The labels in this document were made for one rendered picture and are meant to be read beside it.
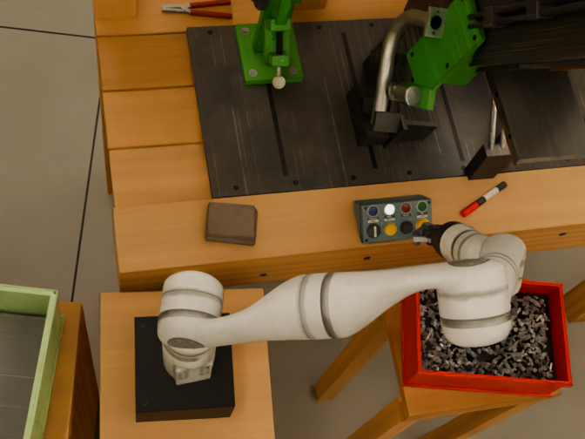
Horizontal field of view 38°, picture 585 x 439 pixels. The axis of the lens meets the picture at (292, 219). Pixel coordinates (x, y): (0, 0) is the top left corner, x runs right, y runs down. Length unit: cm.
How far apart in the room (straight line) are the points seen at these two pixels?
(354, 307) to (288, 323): 10
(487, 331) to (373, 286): 16
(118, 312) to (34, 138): 124
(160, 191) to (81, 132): 111
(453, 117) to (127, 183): 73
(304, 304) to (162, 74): 86
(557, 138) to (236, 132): 65
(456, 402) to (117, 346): 69
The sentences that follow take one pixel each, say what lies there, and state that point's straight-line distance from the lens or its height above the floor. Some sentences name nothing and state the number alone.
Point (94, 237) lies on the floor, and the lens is 266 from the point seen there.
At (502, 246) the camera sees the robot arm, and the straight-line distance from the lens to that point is 139.
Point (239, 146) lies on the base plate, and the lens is 178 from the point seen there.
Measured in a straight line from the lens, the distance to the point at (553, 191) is 194.
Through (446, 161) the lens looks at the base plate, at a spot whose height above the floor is 90.
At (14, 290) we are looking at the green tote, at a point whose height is 96.
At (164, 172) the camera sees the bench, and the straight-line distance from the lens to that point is 176.
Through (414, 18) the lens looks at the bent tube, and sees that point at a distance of 170.
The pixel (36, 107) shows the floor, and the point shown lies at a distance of 288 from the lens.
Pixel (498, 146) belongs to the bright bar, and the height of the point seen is 101.
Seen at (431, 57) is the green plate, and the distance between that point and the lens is 170.
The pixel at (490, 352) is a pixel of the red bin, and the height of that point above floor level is 89.
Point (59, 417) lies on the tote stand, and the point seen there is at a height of 79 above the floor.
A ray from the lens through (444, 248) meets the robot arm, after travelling 156.
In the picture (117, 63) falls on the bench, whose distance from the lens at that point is 190.
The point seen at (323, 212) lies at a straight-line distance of 174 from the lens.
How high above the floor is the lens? 245
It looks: 64 degrees down
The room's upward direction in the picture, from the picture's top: 22 degrees clockwise
